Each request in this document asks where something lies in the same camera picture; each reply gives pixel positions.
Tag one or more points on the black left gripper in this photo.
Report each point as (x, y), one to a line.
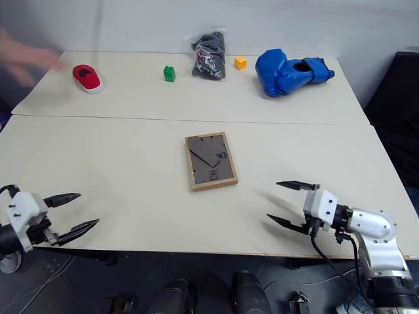
(41, 229)

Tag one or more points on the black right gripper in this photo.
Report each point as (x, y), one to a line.
(315, 225)

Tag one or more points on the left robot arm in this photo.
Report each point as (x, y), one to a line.
(8, 239)

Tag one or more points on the person's bare hand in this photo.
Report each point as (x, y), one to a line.
(23, 57)

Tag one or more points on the black table clamp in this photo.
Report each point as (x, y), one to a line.
(296, 263)

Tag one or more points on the white grey rounded object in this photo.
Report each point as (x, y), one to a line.
(10, 263)

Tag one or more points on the dark rounded shape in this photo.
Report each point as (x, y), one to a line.
(250, 294)
(175, 297)

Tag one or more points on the blue white printed packet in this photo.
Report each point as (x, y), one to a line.
(355, 304)

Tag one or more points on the blue boxing glove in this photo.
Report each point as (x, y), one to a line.
(281, 73)

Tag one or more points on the red and white computer mouse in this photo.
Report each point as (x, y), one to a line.
(86, 76)

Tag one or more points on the yellow toy block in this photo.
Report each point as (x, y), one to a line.
(240, 63)

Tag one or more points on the clear bag with black items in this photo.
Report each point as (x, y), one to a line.
(209, 59)

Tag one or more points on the green toy block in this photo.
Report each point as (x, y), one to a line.
(169, 74)

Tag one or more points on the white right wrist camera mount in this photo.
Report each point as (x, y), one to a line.
(322, 204)

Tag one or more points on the wooden picture frame face-down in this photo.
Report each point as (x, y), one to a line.
(211, 160)

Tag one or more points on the black metal floor bracket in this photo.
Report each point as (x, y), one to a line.
(299, 304)
(122, 304)

